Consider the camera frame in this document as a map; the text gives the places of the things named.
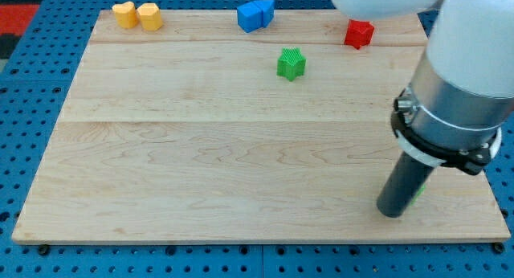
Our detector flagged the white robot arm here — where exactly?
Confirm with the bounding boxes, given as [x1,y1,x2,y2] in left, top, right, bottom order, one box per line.
[331,0,513,175]

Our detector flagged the green star block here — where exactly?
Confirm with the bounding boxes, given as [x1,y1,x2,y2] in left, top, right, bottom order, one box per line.
[276,47,306,82]

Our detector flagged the wooden board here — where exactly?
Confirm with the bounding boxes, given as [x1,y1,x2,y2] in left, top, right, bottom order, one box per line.
[12,10,510,245]

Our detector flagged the blue cube block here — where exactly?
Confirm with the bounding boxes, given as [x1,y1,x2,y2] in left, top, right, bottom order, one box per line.
[236,2,262,33]

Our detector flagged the blue triangular block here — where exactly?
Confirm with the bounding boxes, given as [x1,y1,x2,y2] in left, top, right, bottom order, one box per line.
[253,0,275,28]

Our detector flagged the red cube block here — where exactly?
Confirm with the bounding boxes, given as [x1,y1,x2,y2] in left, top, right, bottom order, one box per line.
[344,19,374,50]

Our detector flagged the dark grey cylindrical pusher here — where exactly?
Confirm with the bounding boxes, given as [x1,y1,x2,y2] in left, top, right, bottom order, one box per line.
[377,152,434,218]

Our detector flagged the yellow hexagon block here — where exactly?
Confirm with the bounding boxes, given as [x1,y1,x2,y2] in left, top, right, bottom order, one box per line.
[137,2,164,31]

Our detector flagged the green block behind pusher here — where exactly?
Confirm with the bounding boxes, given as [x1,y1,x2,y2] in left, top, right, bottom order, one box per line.
[409,184,426,206]

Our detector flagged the yellow heart block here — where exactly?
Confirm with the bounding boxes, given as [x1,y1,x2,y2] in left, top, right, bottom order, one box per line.
[112,1,139,29]

